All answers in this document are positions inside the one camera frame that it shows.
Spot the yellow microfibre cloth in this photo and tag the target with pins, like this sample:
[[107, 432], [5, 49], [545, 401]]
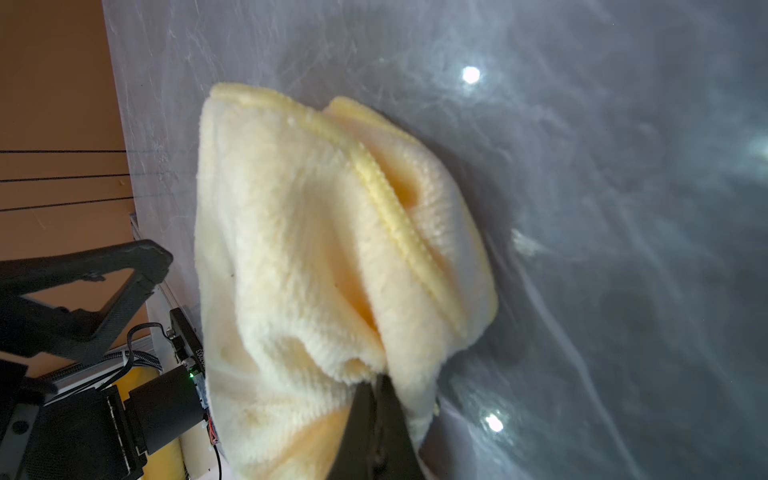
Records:
[[330, 247]]

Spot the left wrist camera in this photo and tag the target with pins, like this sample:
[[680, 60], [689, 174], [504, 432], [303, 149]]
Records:
[[163, 409]]

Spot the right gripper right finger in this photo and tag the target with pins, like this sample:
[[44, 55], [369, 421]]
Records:
[[394, 453]]

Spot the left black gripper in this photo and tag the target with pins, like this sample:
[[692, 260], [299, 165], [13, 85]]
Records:
[[73, 306]]

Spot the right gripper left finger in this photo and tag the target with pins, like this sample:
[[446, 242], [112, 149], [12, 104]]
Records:
[[354, 458]]

